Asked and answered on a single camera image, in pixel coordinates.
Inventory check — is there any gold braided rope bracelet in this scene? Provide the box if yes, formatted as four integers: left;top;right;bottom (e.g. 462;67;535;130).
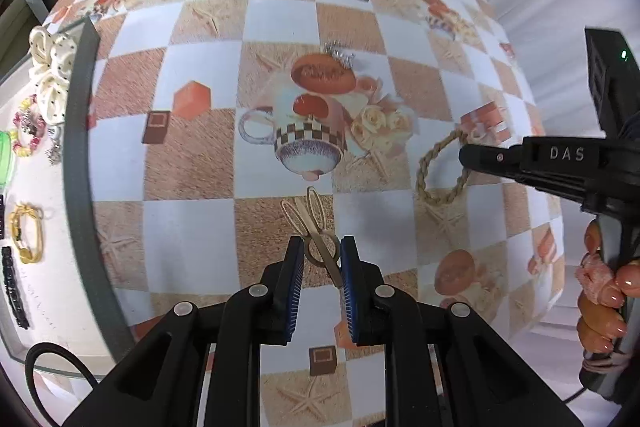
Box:
415;126;474;208

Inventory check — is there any gold scissor hair clip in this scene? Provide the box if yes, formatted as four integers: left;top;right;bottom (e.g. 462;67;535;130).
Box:
280;186;344;288

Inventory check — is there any yellow cord bracelet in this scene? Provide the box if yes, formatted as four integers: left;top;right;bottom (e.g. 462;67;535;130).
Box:
8;201;47;266

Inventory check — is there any cream polka dot scrunchie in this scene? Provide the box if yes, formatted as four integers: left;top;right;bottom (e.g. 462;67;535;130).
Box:
29;26;78;126

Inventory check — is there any grey-rimmed jewelry box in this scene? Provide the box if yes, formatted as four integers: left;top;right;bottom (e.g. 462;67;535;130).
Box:
1;18;134;376

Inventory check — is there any right hand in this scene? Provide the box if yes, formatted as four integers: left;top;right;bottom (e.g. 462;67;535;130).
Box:
576;220;639;355

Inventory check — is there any patterned checkered tablecloth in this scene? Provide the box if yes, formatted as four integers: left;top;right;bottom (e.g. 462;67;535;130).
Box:
41;0;569;427

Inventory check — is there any green translucent bangle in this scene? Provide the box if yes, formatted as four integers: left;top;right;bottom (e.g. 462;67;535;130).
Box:
0;131;15;194

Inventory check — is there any black cable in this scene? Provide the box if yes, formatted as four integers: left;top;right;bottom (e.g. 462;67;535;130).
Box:
22;340;101;427

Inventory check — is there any black beaded bracelet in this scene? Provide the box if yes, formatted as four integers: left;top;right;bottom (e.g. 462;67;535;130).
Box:
0;245;33;332

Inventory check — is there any pink beaded bracelet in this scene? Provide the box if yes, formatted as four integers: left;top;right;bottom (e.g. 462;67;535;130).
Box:
11;95;49;158

